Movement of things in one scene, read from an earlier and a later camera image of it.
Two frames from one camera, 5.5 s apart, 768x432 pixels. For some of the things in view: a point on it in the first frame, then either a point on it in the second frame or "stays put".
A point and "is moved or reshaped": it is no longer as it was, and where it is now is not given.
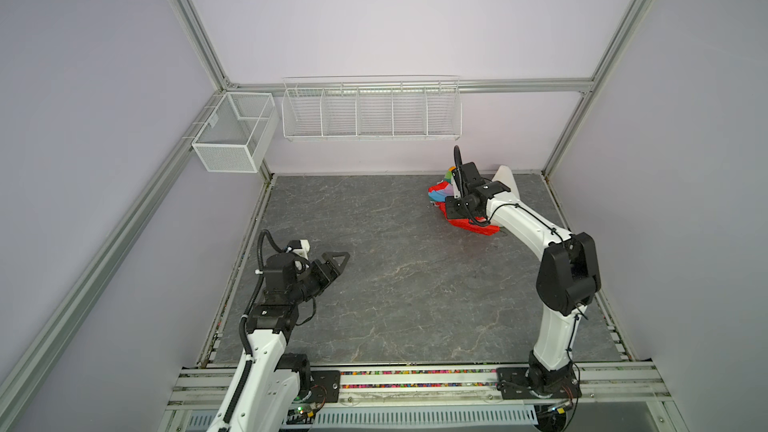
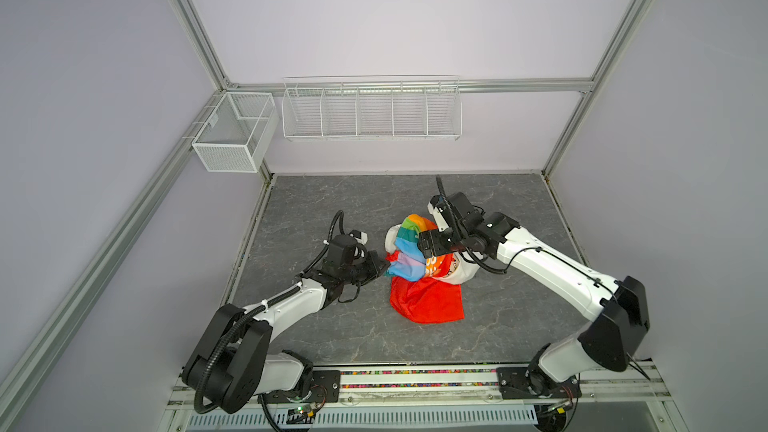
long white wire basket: [372, 107] stays put
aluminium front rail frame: [195, 388] stays put
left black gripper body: [310, 283] → [356, 273]
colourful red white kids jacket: [438, 195] is moved or reshaped
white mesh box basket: [237, 133] stays put
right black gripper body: [456, 208] → [444, 242]
